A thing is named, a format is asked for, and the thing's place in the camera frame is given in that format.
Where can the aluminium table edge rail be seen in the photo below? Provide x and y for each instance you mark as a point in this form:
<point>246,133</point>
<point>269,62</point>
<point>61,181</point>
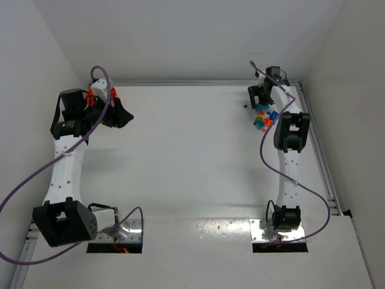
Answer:
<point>331,193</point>

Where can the metal base plate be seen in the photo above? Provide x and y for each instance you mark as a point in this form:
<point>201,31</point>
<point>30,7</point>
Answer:
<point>129,233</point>
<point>262,233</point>

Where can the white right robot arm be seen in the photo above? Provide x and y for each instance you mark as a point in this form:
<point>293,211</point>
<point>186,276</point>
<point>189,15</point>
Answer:
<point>290,137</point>

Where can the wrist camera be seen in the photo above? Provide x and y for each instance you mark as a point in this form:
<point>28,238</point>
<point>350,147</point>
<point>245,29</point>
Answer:
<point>100,86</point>
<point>262,78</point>

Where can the blue arch lego piece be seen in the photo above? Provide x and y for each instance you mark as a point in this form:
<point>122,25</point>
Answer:
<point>273,115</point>

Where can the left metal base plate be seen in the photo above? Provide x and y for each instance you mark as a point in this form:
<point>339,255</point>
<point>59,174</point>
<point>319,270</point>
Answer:
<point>129,233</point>

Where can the orange round lego piece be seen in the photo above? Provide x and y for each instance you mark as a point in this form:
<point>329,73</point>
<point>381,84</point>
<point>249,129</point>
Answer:
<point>267,121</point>

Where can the teal 2x2 lego brick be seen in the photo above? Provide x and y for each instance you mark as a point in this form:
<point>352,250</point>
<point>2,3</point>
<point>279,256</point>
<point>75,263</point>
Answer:
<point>259,125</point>

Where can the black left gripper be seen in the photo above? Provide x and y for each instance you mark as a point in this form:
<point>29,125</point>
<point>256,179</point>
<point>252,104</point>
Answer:
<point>112,112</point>

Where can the orange divided round container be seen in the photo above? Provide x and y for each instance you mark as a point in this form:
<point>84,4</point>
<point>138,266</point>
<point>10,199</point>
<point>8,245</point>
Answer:
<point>91,96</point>

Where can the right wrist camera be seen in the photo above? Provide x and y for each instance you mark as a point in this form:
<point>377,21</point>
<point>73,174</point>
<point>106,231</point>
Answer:
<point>262,78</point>

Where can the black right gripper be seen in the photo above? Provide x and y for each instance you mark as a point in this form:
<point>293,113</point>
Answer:
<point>258,95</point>

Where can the teal 2x4 lego brick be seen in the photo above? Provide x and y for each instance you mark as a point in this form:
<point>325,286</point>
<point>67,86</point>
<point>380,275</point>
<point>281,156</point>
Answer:
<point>261,107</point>

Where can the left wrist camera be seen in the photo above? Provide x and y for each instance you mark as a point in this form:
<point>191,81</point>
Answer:
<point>100,86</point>

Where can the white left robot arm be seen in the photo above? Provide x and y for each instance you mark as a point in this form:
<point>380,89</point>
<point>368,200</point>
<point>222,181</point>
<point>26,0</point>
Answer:
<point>62,218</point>

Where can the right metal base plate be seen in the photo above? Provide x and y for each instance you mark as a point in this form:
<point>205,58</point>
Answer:
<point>262,233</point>

